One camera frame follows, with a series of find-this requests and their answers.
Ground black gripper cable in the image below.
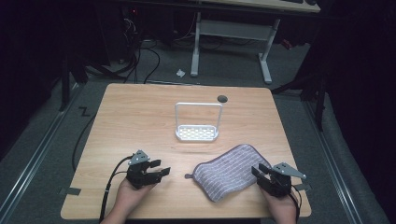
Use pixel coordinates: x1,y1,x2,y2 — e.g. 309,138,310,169
289,184,304,220
98,155,134,224

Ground metal floor rail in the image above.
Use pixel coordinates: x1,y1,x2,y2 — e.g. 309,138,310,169
303,99,365,224
0,83,82,218

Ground black metal stand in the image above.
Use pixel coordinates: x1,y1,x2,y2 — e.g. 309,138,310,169
58,52,90,112
271,52,329,132

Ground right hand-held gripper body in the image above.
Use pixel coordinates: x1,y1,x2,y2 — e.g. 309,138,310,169
261,161,307,199

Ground person's left hand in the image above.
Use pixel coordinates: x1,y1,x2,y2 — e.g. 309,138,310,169
113,178,157,217

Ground white plastic rack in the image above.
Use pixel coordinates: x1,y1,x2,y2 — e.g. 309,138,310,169
174,101,224,143

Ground dark computer tower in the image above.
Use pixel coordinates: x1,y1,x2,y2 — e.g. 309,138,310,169
120,5,142,62

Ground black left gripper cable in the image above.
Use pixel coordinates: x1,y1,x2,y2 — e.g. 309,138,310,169
98,155,134,224

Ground white-legged desk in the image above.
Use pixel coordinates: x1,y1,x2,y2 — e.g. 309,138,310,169
189,0,321,85

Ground bundle of black cables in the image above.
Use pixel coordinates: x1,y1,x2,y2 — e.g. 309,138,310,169
87,18,162,85

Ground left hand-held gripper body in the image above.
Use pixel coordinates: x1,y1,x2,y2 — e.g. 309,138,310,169
125,149,163,190

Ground person's right hand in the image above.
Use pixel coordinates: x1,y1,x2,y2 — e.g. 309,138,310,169
261,187,298,219

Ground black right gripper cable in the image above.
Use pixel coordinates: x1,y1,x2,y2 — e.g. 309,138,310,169
289,184,304,220

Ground purple striped cloth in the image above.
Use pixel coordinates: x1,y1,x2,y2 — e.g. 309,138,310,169
184,143,273,203

